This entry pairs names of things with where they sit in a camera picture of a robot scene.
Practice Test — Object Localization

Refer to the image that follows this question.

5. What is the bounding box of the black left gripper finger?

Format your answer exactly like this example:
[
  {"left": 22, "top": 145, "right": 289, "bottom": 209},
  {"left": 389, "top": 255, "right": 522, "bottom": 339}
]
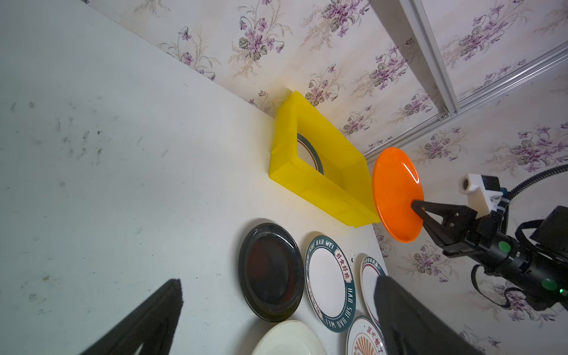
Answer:
[{"left": 83, "top": 279, "right": 183, "bottom": 354}]

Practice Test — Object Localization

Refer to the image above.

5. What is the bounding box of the cream plate bear drawing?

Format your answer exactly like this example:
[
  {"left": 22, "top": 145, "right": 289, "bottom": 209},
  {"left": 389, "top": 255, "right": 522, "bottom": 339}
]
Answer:
[{"left": 251, "top": 320, "right": 328, "bottom": 355}]

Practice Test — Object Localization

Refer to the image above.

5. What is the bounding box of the yellow plastic bin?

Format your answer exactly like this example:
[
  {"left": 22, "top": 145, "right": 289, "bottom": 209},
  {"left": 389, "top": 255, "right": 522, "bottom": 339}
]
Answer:
[{"left": 269, "top": 92, "right": 380, "bottom": 228}]

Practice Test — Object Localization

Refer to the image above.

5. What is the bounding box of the aluminium frame post right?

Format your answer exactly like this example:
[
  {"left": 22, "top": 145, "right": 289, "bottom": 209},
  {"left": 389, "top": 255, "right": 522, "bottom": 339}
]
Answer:
[{"left": 364, "top": 1, "right": 567, "bottom": 163}]

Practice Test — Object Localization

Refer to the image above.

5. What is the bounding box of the black round plate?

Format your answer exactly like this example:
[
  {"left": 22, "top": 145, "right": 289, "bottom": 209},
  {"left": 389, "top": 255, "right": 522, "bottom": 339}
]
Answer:
[{"left": 238, "top": 223, "right": 306, "bottom": 322}]

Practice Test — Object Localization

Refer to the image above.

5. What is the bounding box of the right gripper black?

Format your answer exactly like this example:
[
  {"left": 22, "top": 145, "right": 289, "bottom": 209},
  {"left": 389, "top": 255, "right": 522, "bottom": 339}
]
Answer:
[{"left": 374, "top": 200, "right": 524, "bottom": 354}]

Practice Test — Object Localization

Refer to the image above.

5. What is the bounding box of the white plate orange sunburst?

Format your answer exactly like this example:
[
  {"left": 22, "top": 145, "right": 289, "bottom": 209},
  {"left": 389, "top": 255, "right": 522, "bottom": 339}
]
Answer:
[{"left": 345, "top": 316, "right": 388, "bottom": 355}]

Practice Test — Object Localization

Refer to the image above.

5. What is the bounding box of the white plate green text rim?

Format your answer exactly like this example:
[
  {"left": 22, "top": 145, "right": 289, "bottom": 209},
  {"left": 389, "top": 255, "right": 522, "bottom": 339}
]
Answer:
[{"left": 305, "top": 235, "right": 356, "bottom": 333}]

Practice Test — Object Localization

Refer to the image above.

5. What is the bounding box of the orange plastic plate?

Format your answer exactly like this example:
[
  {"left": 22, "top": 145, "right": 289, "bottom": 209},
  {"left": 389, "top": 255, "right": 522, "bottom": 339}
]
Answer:
[{"left": 372, "top": 147, "right": 424, "bottom": 243}]

